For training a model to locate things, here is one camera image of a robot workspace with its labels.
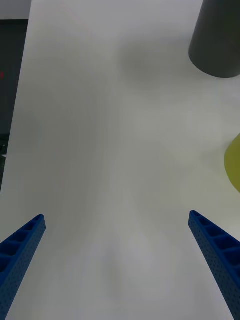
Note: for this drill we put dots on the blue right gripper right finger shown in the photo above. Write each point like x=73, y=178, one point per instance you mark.
x=220, y=260

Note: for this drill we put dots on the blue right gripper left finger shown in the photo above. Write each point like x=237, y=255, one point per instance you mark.
x=20, y=260

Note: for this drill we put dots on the yellow-green plastic waste bin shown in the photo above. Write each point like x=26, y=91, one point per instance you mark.
x=233, y=162

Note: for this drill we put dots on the grey plastic waste bin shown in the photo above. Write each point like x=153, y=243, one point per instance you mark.
x=217, y=42

